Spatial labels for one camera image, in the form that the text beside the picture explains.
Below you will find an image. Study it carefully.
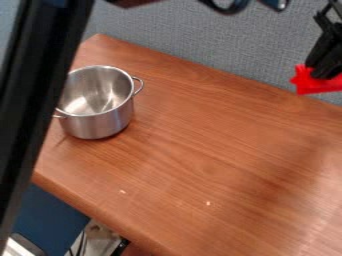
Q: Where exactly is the white object at corner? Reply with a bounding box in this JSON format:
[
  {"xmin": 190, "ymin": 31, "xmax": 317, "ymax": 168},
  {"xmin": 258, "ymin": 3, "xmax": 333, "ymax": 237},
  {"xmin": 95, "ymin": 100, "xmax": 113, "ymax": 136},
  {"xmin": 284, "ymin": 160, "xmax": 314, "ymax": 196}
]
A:
[{"xmin": 2, "ymin": 238, "xmax": 35, "ymax": 256}]

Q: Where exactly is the metal table leg bracket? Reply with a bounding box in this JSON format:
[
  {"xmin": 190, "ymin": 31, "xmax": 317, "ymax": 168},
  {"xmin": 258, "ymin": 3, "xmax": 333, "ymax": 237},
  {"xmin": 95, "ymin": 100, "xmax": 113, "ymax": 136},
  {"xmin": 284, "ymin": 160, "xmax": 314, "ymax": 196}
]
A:
[{"xmin": 66, "ymin": 220, "xmax": 130, "ymax": 256}]

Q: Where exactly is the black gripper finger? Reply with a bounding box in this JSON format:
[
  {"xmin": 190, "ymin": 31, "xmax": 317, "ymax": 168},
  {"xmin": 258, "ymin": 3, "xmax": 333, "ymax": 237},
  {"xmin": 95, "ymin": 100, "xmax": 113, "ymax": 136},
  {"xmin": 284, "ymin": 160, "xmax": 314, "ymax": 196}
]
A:
[
  {"xmin": 309, "ymin": 43, "xmax": 342, "ymax": 81},
  {"xmin": 305, "ymin": 12, "xmax": 342, "ymax": 68}
]

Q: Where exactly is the red rectangular block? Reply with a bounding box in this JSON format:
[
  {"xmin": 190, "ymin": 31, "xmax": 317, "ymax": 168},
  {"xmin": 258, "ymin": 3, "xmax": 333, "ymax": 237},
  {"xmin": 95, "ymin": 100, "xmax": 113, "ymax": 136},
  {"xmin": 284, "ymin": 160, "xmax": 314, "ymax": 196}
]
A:
[{"xmin": 290, "ymin": 64, "xmax": 342, "ymax": 95}]

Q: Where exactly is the stainless steel pot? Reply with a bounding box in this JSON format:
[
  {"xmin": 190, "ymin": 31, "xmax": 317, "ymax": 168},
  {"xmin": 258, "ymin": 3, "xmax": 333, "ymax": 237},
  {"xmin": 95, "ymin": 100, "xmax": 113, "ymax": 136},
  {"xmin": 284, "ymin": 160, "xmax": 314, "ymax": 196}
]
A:
[{"xmin": 54, "ymin": 65, "xmax": 145, "ymax": 140}]

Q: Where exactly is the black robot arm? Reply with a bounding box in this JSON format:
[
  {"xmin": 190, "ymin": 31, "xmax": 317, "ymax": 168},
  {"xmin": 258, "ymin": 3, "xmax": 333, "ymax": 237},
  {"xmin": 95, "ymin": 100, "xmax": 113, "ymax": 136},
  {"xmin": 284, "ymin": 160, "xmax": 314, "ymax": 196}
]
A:
[{"xmin": 0, "ymin": 0, "xmax": 342, "ymax": 256}]

